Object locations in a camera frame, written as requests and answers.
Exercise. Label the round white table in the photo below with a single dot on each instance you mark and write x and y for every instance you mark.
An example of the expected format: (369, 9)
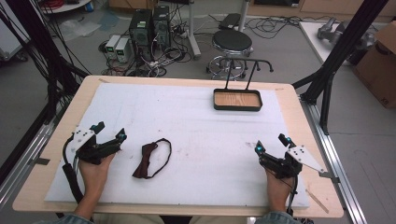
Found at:
(67, 5)

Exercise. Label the person's right hand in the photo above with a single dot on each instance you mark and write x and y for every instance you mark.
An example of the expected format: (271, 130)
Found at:
(277, 191)

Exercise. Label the flat black device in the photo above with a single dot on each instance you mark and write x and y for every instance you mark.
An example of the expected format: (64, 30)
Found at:
(230, 20)

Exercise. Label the grey robot part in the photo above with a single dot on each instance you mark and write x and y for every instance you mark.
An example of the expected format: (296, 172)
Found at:
(330, 28)

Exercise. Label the clear plastic sheet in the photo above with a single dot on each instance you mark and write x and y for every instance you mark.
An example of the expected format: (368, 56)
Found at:
(79, 28)

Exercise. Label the white side table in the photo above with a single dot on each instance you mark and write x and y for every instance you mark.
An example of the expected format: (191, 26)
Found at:
(311, 34)

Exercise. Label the dark brown bow tie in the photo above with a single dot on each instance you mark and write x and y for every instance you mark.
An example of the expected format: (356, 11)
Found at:
(146, 163)

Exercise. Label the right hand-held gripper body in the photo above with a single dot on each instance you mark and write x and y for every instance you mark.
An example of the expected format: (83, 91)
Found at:
(289, 163)

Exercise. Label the grey metal bracket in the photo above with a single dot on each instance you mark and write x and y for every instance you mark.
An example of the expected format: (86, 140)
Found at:
(330, 176)

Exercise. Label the person's left hand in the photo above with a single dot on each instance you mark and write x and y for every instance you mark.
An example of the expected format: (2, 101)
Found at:
(93, 177)

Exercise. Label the white foam mat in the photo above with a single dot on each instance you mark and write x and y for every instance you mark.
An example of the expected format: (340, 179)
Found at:
(202, 155)

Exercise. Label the white desk leg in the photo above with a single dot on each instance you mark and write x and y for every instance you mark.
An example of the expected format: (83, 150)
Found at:
(193, 37)
(243, 14)

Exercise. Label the black metal frame post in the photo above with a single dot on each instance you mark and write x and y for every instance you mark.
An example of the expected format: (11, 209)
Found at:
(345, 46)
(34, 40)

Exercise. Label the black hanger stand with tray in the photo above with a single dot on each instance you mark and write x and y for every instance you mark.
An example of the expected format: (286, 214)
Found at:
(237, 100)

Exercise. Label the aluminium rail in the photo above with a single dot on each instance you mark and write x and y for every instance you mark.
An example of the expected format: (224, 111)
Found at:
(339, 174)
(25, 158)

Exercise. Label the black computer tower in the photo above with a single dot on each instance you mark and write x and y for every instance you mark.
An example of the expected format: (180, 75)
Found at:
(141, 29)
(162, 26)

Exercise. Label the thin wooden stick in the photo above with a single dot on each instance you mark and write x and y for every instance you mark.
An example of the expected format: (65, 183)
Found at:
(317, 201)

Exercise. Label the black round stool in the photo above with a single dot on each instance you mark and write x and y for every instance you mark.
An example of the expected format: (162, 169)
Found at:
(232, 42)

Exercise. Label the white power supply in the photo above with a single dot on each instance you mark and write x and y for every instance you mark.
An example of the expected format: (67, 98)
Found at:
(112, 44)
(122, 49)

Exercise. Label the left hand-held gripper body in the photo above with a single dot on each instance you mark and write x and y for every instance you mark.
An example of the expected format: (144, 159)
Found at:
(93, 151)

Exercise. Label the brown cardboard box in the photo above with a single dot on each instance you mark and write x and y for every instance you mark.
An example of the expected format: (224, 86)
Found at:
(378, 67)

